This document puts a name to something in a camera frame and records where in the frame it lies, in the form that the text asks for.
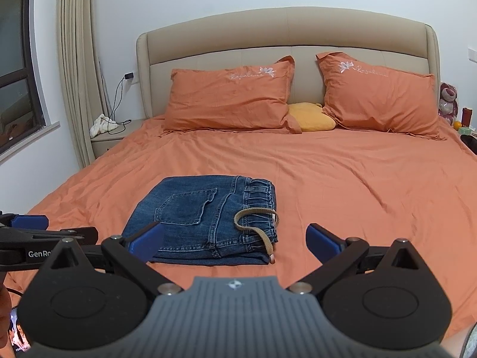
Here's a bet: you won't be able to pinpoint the phone with lit screen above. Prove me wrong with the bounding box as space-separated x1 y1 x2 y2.
8 307 33 352

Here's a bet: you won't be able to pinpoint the beige padded headboard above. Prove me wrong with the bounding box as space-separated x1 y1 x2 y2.
136 6 441 120

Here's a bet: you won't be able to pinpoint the pink plush toy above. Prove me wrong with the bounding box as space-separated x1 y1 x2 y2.
439 82 459 121

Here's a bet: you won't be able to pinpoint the orange embroidered pillow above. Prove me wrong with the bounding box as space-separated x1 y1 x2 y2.
163 55 302 135
315 51 447 141

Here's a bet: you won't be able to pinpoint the yellow pillow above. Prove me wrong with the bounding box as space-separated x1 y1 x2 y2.
289 102 337 132

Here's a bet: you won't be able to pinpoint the beige nightstand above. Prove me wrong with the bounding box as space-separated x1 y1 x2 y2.
90 118 144 159

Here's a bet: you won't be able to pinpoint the white crumpled cloth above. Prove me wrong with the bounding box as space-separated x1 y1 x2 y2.
89 115 119 136

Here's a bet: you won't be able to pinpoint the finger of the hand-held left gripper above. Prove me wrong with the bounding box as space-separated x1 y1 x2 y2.
0 212 50 229
0 227 100 249

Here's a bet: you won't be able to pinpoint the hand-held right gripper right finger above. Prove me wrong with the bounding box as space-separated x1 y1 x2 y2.
287 223 433 296

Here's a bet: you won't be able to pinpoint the person's left forearm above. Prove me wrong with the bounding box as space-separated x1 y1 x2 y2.
0 283 13 344

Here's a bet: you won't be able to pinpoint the grey round object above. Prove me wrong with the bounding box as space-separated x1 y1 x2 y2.
443 320 477 358

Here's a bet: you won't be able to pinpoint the black charging cable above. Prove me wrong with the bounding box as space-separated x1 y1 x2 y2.
107 76 133 126

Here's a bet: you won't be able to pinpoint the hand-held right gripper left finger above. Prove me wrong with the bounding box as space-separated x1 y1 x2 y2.
39 222 183 297

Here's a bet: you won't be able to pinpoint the dark framed window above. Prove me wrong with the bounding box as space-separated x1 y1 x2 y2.
0 0 47 155

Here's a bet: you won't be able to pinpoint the orange bed cover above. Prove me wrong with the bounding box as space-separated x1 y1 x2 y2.
7 117 477 344

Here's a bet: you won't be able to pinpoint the blue denim pants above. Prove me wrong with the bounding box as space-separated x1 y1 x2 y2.
121 175 279 266

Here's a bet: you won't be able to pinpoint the black object on nightstand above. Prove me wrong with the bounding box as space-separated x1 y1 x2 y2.
460 133 477 156

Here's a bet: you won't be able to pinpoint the beige curtain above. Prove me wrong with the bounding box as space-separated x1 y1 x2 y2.
56 0 107 168

